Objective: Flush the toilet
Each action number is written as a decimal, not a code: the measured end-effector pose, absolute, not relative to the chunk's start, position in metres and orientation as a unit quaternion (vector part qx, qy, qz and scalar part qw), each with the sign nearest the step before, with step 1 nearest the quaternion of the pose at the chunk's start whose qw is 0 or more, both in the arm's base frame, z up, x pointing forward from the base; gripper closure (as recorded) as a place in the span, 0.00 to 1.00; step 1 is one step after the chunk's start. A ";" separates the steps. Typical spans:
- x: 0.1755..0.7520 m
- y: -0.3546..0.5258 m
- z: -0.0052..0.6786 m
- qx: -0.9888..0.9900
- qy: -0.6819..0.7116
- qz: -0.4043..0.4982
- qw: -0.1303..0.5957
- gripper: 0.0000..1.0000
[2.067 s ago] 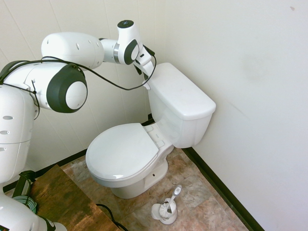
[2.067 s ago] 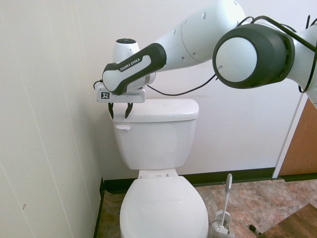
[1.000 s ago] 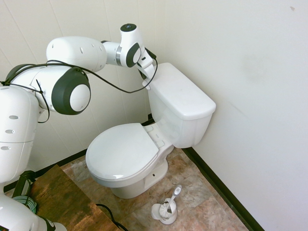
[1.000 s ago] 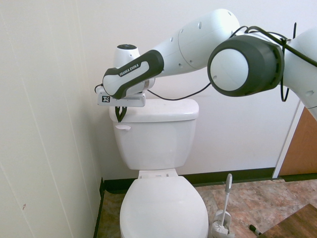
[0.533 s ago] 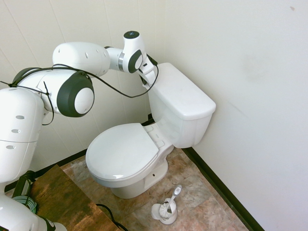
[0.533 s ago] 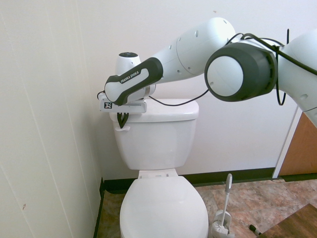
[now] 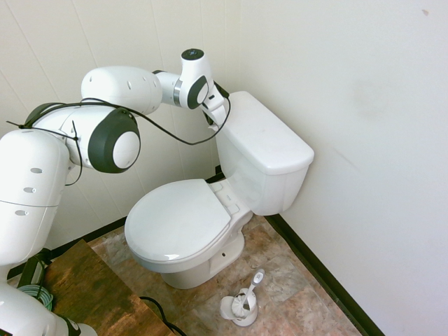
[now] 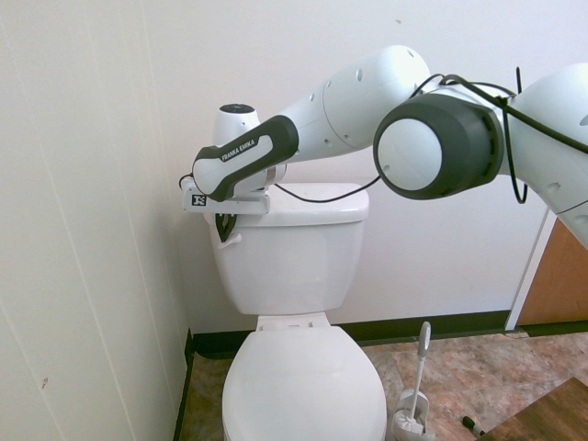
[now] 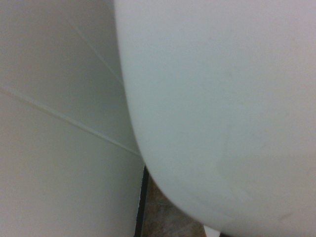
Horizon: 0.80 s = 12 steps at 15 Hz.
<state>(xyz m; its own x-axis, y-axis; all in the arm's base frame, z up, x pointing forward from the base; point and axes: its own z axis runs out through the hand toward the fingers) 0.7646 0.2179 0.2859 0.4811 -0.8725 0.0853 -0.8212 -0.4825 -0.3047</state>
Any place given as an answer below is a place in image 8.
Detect white toilet tank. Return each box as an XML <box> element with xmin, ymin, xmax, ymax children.
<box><xmin>211</xmin><ymin>214</ymin><xmax>368</xmax><ymax>316</ymax></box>

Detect white toilet bowl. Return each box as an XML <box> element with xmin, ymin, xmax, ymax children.
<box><xmin>220</xmin><ymin>313</ymin><xmax>388</xmax><ymax>441</ymax></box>

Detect long black baseboard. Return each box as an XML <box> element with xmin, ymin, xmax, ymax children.
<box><xmin>191</xmin><ymin>310</ymin><xmax>512</xmax><ymax>360</ymax></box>

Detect short black baseboard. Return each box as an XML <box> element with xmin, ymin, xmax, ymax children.
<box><xmin>171</xmin><ymin>326</ymin><xmax>198</xmax><ymax>441</ymax></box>

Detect brown wooden table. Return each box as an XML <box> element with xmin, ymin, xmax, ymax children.
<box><xmin>475</xmin><ymin>372</ymin><xmax>588</xmax><ymax>441</ymax></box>

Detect orange wooden door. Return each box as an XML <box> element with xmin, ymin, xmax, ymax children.
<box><xmin>520</xmin><ymin>217</ymin><xmax>588</xmax><ymax>328</ymax></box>

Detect white toilet brush holder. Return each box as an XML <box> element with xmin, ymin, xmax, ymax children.
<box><xmin>390</xmin><ymin>388</ymin><xmax>438</xmax><ymax>441</ymax></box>

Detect white toilet tank lid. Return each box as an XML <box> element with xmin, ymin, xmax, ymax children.
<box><xmin>215</xmin><ymin>182</ymin><xmax>371</xmax><ymax>229</ymax></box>

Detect white toilet brush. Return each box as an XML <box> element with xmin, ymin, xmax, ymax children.
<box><xmin>391</xmin><ymin>321</ymin><xmax>434</xmax><ymax>431</ymax></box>

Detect white toilet seat cover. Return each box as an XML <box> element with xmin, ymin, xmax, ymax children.
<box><xmin>221</xmin><ymin>327</ymin><xmax>387</xmax><ymax>441</ymax></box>

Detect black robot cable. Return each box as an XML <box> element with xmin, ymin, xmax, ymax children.
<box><xmin>177</xmin><ymin>67</ymin><xmax>588</xmax><ymax>206</ymax></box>

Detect white door frame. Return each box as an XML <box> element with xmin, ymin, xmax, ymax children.
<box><xmin>503</xmin><ymin>205</ymin><xmax>560</xmax><ymax>333</ymax></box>

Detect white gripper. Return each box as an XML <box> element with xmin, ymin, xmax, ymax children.
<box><xmin>182</xmin><ymin>188</ymin><xmax>271</xmax><ymax>243</ymax></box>

